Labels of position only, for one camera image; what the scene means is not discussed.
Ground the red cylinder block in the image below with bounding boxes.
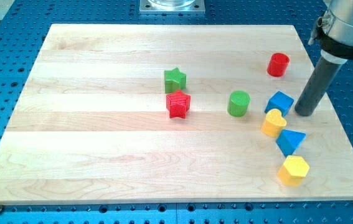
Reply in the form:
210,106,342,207
266,52,290,77

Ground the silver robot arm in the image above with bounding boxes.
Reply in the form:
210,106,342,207
308,0,353,64

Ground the blue cube block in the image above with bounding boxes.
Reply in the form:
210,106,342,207
264,91,294,117

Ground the red star block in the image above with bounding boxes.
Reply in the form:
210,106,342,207
166,90,191,119

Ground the green star block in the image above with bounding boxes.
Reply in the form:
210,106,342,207
164,68,187,93

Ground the light wooden board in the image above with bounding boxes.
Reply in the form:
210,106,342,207
0,24,353,205

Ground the green cylinder block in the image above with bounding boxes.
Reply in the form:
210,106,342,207
227,90,250,117

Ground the yellow heart block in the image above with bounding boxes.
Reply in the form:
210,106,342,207
260,108,287,138

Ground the blue triangle block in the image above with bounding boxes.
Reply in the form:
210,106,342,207
276,129,306,157

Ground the yellow hexagon block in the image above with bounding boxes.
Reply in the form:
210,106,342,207
277,156,310,187

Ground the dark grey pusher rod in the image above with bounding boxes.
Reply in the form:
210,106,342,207
294,56,344,116

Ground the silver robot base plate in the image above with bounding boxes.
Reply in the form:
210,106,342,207
139,0,205,14

